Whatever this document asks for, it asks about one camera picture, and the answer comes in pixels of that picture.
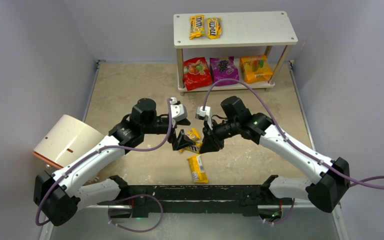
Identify yellow M&M bag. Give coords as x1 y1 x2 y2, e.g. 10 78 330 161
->
178 142 202 154
189 14 205 40

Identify red candy bag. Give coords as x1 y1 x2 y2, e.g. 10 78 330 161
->
183 57 213 91

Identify purple candy bag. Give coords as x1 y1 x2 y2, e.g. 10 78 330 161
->
209 56 240 87

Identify orange candy bag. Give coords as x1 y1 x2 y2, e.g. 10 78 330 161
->
239 55 273 84

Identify yellow candy bag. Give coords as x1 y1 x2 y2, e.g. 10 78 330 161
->
206 17 222 40
187 155 209 184

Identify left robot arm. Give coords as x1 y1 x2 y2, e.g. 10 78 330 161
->
33 97 193 226

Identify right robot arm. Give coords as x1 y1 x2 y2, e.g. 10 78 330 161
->
195 96 351 213

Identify yellow candy bag back-side middle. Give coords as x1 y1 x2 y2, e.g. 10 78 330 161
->
186 128 201 142

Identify yellow candy bag front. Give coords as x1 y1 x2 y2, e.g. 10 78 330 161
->
187 155 209 184

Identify white two-tier shelf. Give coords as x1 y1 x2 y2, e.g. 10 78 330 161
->
173 11 298 96

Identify white cylindrical container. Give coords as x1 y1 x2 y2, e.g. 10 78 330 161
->
32 114 104 169

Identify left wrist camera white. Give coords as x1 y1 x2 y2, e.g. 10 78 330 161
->
169 97 188 123

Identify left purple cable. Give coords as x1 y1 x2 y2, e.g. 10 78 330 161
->
34 97 175 233

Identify black base frame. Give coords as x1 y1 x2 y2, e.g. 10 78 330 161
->
102 184 292 218

